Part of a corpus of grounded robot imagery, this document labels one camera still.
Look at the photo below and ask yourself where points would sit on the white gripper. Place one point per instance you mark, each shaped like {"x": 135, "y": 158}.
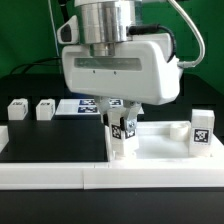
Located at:
{"x": 141, "y": 70}

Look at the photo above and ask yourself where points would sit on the white square table top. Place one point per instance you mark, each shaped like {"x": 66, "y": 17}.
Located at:
{"x": 169, "y": 140}

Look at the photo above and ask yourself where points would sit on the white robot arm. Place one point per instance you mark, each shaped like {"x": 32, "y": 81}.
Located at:
{"x": 109, "y": 53}

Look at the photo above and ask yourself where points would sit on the white U-shaped obstacle fence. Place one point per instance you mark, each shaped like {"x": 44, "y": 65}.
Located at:
{"x": 160, "y": 173}

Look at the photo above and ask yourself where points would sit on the white marker base plate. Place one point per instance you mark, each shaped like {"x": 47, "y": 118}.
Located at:
{"x": 77, "y": 107}

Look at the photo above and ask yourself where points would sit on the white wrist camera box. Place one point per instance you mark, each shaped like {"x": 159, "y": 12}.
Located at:
{"x": 68, "y": 33}

